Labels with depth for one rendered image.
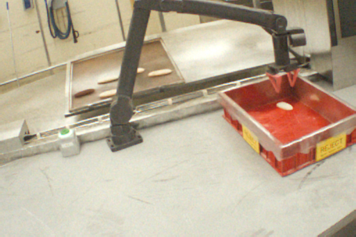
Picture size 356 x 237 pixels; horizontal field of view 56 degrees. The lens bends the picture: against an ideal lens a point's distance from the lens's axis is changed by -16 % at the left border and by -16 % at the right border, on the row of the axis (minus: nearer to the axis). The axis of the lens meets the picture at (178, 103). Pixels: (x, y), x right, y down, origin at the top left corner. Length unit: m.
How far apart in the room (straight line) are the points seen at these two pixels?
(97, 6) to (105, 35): 0.43
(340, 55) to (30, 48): 4.43
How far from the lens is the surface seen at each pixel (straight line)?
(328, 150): 1.10
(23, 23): 5.27
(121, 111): 1.29
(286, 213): 0.93
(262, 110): 1.43
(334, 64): 1.51
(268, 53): 1.81
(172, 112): 1.45
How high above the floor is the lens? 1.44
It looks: 23 degrees down
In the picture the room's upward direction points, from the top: 12 degrees counter-clockwise
